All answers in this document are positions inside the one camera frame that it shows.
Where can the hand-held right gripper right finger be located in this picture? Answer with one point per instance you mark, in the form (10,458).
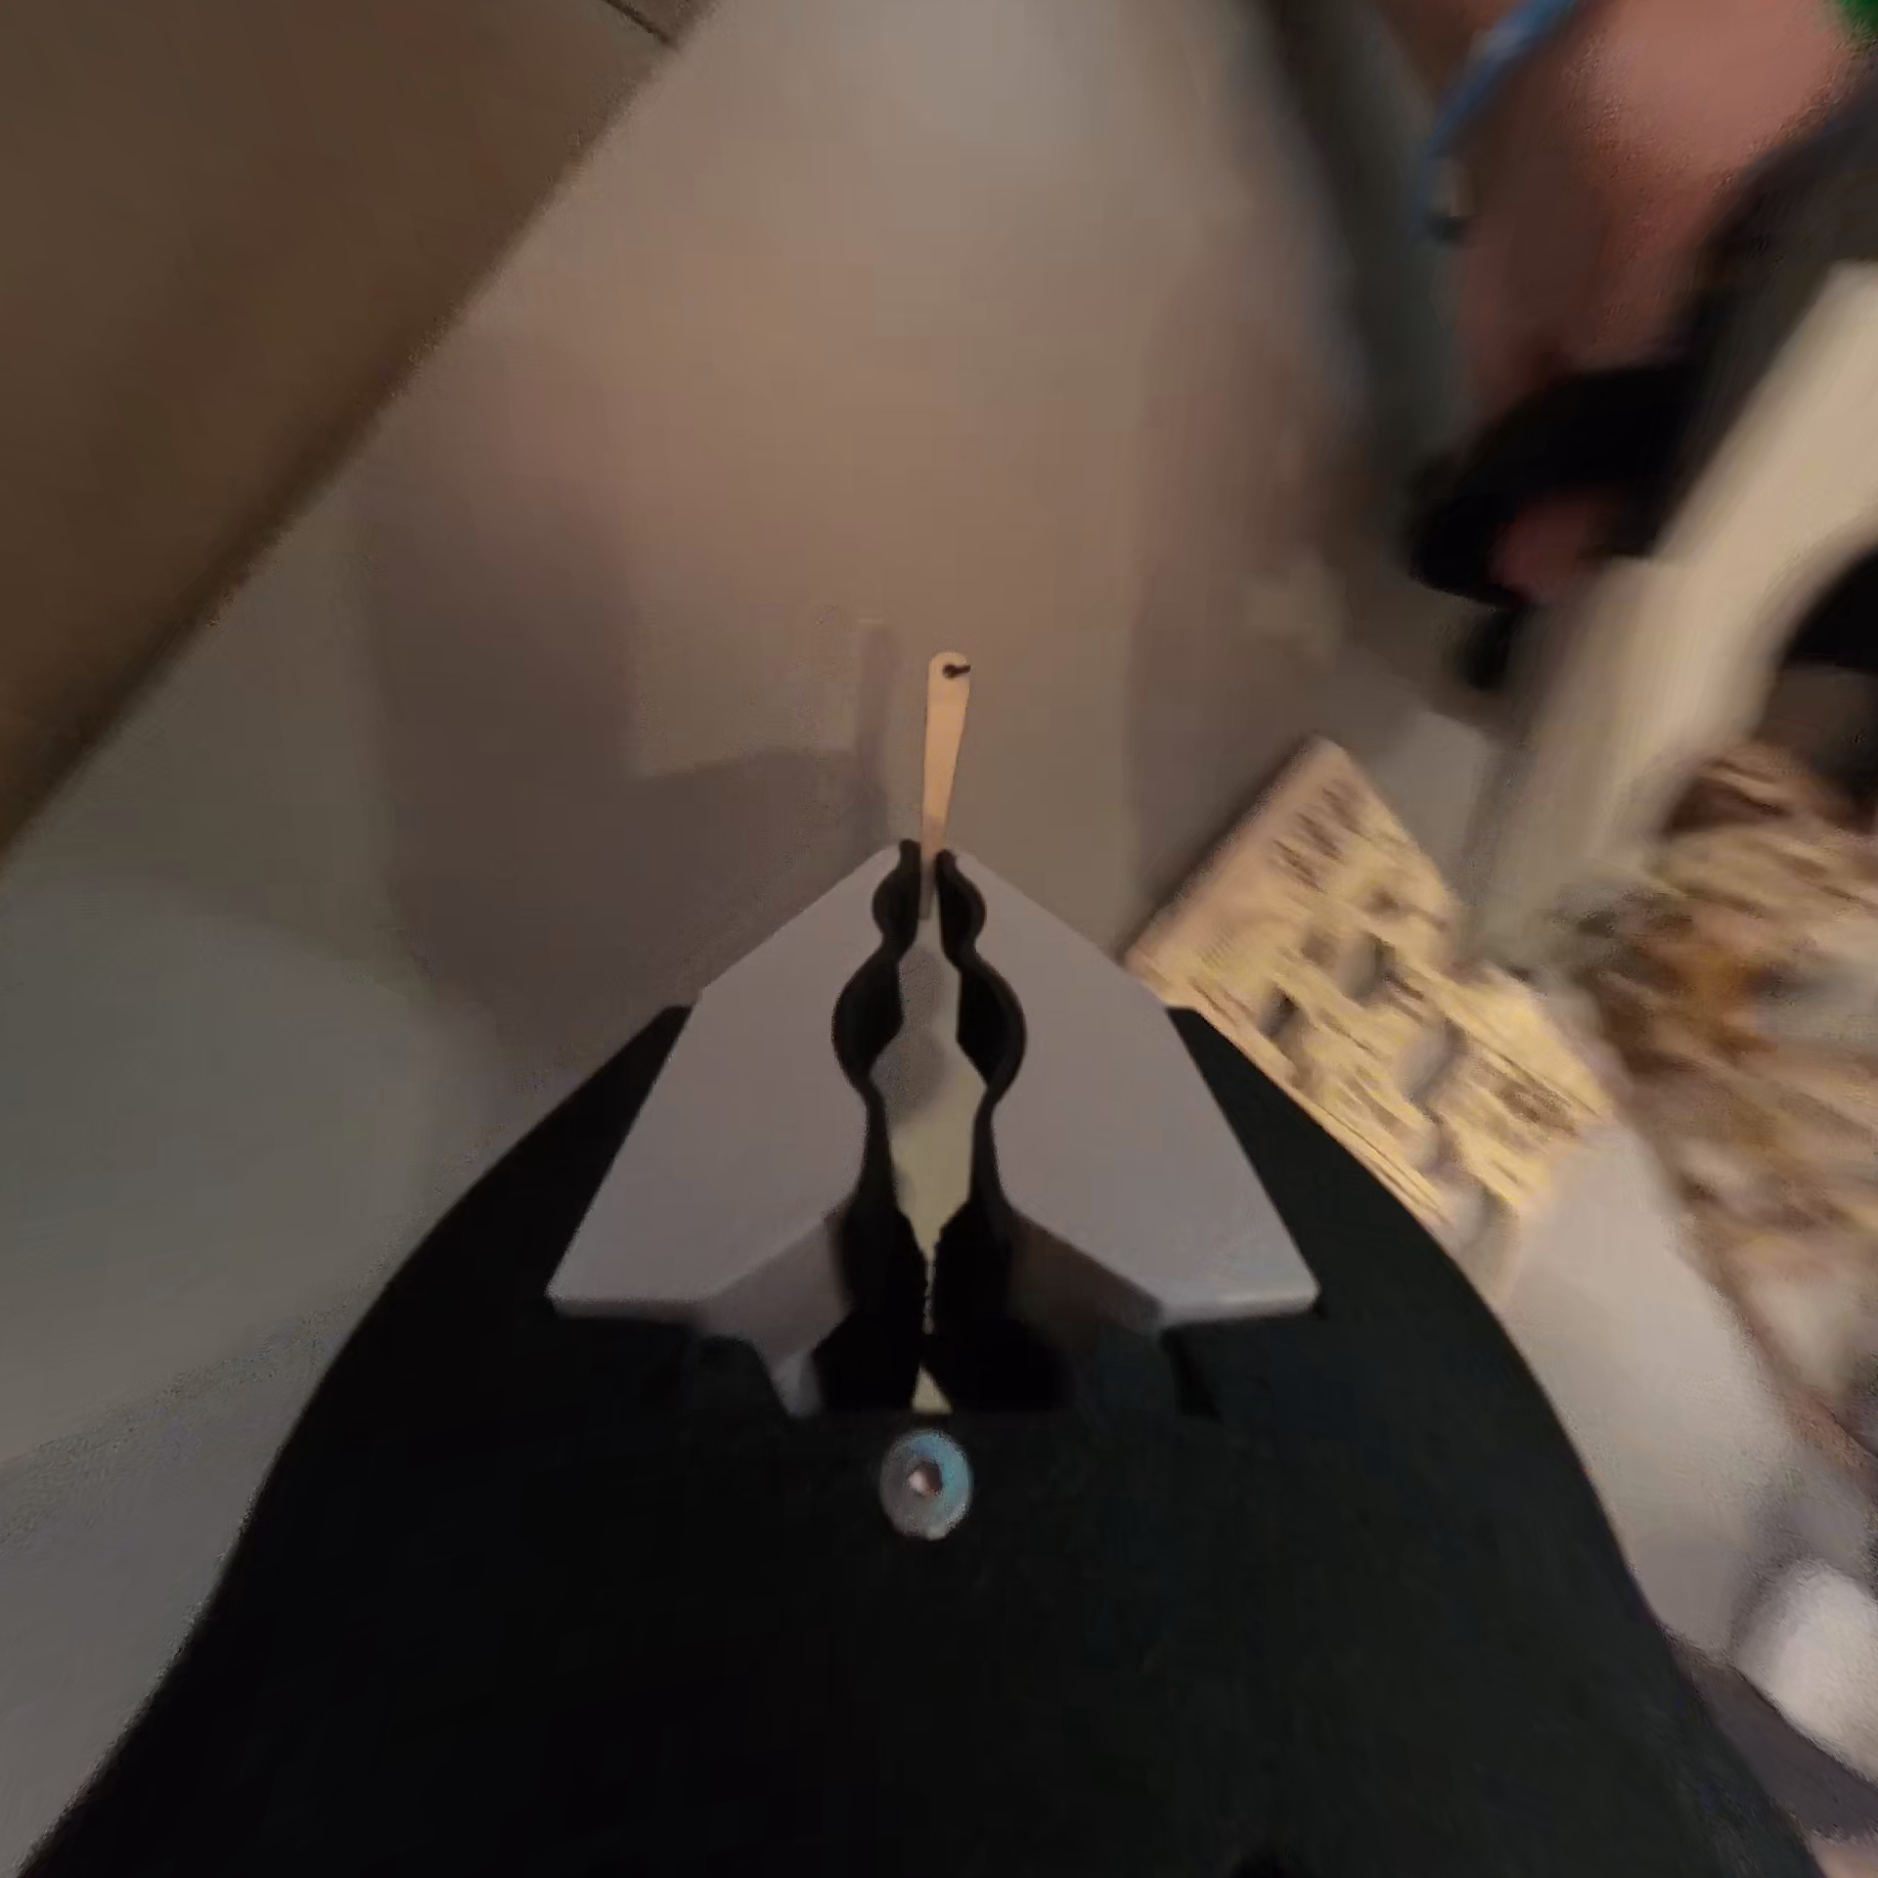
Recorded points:
(1145,1172)

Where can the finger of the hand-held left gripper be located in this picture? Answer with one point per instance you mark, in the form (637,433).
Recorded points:
(1687,631)

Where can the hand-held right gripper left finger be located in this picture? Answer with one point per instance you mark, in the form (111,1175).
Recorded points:
(704,1172)

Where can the wooden model assembly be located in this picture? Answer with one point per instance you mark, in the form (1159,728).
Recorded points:
(1747,955)

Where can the thin wooden stick part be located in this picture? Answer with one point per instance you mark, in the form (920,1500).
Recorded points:
(943,748)

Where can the laser-cut wooden parts sheet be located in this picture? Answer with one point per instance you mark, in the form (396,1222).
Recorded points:
(1365,996)

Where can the person's left hand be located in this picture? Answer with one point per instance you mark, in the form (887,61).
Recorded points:
(1645,176)

